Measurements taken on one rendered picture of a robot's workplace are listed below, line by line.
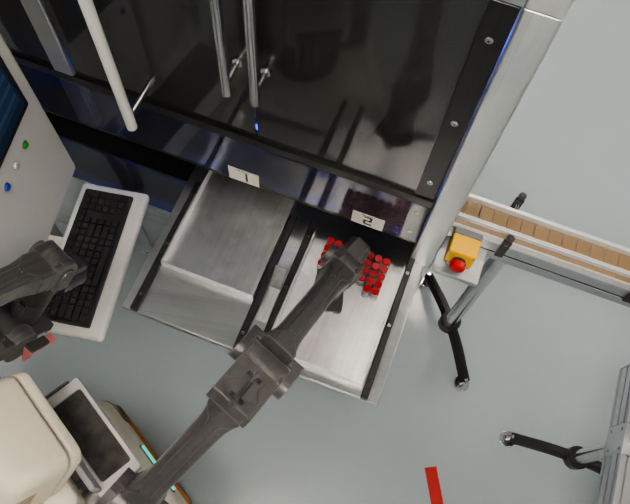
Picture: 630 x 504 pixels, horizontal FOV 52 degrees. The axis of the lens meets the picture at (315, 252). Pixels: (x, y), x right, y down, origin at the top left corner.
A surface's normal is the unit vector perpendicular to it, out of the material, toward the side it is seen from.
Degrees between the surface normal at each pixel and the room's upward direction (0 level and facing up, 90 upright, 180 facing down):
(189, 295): 0
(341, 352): 0
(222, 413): 49
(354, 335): 0
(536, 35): 90
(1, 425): 42
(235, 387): 24
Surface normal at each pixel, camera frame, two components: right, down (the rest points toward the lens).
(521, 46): -0.36, 0.85
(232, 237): 0.04, -0.40
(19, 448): 0.54, -0.69
